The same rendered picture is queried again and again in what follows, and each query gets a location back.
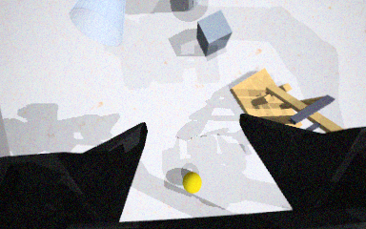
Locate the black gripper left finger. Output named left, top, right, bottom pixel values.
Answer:
left=0, top=122, right=148, bottom=223

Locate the yellow ball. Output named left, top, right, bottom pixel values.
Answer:
left=183, top=172, right=202, bottom=193

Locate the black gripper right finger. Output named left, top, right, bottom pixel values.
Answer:
left=239, top=114, right=366, bottom=210

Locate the white cylindrical cup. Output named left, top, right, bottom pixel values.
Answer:
left=170, top=0, right=202, bottom=11

